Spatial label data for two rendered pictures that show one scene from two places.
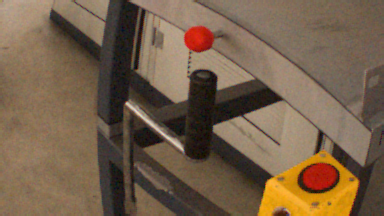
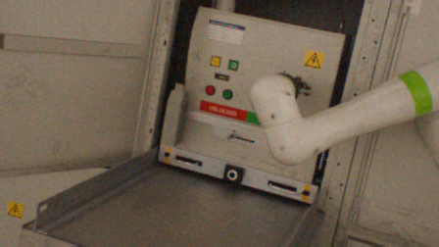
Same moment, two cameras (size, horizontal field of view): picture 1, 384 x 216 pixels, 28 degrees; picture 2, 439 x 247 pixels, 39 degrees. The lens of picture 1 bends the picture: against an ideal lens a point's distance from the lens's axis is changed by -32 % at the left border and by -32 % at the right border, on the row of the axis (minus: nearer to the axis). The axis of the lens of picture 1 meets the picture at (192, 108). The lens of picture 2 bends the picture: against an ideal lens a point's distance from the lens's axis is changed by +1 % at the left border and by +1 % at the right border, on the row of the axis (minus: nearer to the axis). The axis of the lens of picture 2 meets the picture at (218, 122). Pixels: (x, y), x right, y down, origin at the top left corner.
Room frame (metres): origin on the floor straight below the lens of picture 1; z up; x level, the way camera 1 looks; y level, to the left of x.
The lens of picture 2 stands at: (0.01, 0.59, 1.46)
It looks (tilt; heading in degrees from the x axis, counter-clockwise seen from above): 12 degrees down; 325
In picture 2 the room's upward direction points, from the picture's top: 11 degrees clockwise
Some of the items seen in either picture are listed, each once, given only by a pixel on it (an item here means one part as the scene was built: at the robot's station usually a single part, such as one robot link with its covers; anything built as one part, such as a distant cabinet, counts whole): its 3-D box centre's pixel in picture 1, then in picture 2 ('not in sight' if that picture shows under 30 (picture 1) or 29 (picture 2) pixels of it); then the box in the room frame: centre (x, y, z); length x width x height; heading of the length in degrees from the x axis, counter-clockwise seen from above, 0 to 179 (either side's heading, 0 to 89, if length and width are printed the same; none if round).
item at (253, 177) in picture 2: not in sight; (236, 171); (1.53, -0.57, 0.89); 0.54 x 0.05 x 0.06; 39
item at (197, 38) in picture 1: (205, 37); not in sight; (1.06, -0.01, 0.82); 0.04 x 0.03 x 0.03; 129
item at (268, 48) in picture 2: not in sight; (250, 97); (1.52, -0.56, 1.15); 0.48 x 0.01 x 0.48; 39
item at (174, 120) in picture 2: not in sight; (175, 117); (1.64, -0.37, 1.04); 0.08 x 0.05 x 0.17; 129
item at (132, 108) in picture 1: (160, 158); not in sight; (1.12, 0.03, 0.62); 0.17 x 0.03 x 0.30; 39
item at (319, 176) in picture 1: (319, 180); not in sight; (0.67, -0.12, 0.90); 0.04 x 0.04 x 0.02
